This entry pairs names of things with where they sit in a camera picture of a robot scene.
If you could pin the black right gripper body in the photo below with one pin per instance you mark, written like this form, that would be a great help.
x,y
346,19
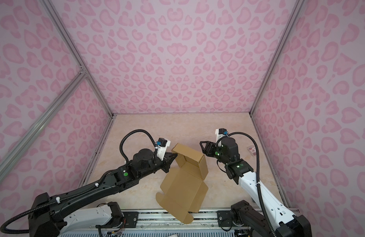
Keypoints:
x,y
215,152

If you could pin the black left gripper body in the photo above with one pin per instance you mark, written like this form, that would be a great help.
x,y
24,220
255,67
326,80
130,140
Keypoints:
x,y
159,164

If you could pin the brown cardboard box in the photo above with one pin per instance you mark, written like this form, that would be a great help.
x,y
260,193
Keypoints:
x,y
183,188

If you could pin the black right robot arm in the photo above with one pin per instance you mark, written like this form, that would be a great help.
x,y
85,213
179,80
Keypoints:
x,y
274,219

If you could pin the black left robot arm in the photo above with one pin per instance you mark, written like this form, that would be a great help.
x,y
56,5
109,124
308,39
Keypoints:
x,y
49,218

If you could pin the small pink card packet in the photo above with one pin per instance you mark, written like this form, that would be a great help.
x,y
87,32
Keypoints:
x,y
253,151

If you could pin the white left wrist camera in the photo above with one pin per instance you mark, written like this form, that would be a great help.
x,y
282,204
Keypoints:
x,y
161,147

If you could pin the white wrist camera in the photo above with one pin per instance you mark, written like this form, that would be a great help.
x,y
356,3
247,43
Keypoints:
x,y
161,147
220,133

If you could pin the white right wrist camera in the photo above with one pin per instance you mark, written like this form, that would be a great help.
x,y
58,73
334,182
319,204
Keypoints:
x,y
220,133

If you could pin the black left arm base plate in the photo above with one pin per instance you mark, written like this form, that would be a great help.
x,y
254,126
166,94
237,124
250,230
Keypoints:
x,y
129,220

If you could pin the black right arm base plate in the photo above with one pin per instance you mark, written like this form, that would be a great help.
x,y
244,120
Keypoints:
x,y
225,219

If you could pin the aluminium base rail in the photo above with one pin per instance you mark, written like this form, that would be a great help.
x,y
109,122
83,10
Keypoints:
x,y
159,223

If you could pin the aluminium diagonal frame strut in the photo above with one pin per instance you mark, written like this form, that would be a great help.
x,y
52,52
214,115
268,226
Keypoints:
x,y
15,154

